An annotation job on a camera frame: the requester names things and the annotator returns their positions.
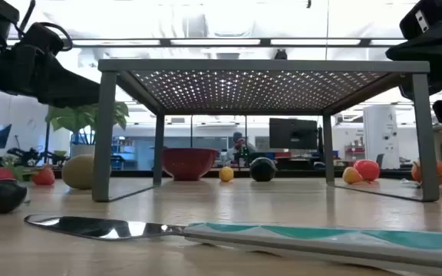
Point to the grey perforated metal shelf riser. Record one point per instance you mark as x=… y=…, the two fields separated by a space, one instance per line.
x=263 y=66

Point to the green potted plant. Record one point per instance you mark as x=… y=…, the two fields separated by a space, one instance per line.
x=71 y=120

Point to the small dark round fruit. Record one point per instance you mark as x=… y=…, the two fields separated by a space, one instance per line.
x=4 y=197

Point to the black background robot arm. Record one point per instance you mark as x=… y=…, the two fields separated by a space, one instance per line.
x=33 y=156

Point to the blue storage rack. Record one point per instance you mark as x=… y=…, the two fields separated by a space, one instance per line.
x=123 y=155

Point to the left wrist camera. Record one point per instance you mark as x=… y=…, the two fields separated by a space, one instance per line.
x=42 y=38

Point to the red-purple metal colander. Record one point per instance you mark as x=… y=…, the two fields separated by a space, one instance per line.
x=190 y=164

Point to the round red apple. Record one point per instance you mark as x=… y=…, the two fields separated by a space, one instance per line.
x=368 y=168

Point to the black round plum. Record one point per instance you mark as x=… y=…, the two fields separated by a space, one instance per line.
x=262 y=169

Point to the small yellow-orange round fruit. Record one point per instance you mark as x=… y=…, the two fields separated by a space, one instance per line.
x=226 y=174

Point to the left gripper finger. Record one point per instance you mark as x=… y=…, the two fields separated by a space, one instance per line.
x=71 y=92

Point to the horizontal overhead beam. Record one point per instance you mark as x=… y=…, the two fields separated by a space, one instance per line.
x=265 y=42

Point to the small black overhead device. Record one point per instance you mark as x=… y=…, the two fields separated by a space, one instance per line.
x=280 y=54

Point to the small yellow-red peach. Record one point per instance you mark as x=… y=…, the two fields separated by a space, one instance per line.
x=350 y=176

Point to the black computer monitor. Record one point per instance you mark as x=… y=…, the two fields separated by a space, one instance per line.
x=293 y=134

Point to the brown-green kiwi fruit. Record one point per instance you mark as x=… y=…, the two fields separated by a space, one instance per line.
x=77 y=172

